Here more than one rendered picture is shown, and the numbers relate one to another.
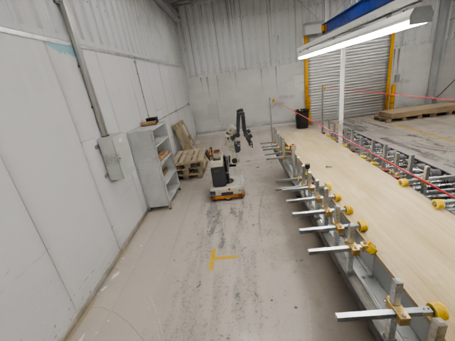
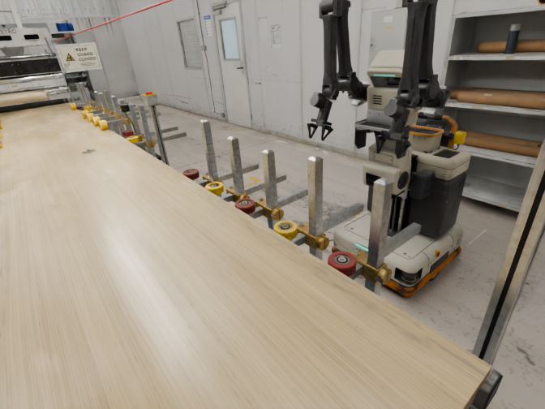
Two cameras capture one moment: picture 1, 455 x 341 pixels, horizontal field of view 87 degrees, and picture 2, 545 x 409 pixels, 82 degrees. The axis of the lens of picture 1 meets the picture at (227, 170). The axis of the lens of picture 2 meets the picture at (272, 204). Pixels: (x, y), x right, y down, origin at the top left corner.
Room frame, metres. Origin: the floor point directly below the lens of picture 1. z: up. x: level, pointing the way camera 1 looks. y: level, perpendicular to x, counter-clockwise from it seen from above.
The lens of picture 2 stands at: (5.24, -1.78, 1.47)
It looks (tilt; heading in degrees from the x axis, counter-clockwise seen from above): 28 degrees down; 139
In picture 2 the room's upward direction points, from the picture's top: 5 degrees counter-clockwise
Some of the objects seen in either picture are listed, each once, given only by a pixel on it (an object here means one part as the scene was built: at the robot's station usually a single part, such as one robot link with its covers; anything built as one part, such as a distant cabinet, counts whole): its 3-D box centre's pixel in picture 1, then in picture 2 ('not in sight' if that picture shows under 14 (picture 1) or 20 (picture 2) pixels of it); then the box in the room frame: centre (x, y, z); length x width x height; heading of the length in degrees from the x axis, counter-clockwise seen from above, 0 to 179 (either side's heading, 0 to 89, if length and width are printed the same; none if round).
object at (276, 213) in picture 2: not in sight; (269, 209); (4.35, -1.03, 0.84); 0.14 x 0.06 x 0.05; 176
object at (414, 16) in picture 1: (333, 44); not in sight; (2.61, -1.23, 2.34); 2.40 x 0.12 x 0.08; 176
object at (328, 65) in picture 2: (244, 124); (330, 51); (4.17, -0.40, 1.40); 0.11 x 0.06 x 0.43; 176
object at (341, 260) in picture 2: not in sight; (341, 273); (4.82, -1.17, 0.85); 0.08 x 0.08 x 0.11
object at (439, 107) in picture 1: (418, 109); not in sight; (8.47, -7.13, 0.23); 2.41 x 0.77 x 0.17; 87
